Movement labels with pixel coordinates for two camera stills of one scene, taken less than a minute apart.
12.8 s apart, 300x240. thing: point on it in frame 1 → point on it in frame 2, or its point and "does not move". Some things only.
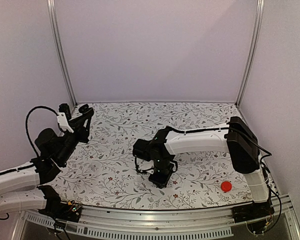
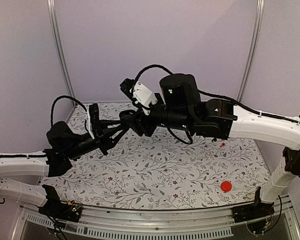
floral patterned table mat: (102, 171) does not move
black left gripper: (79, 122) → (107, 140)
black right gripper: (162, 182) → (140, 126)
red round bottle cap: (226, 186) does not move
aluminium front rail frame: (215, 223) does not move
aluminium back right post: (260, 8) does not move
